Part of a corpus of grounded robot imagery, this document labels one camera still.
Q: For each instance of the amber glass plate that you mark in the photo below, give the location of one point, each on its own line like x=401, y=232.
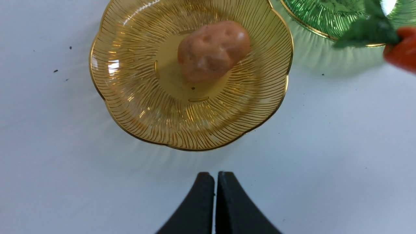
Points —
x=134, y=68

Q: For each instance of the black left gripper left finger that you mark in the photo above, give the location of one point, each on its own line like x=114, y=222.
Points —
x=195, y=214

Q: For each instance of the brown toy potato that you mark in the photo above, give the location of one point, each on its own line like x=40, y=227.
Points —
x=208, y=53

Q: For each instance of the green glass plate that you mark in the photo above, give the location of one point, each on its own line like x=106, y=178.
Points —
x=331, y=18

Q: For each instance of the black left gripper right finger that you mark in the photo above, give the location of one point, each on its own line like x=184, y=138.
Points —
x=235, y=211

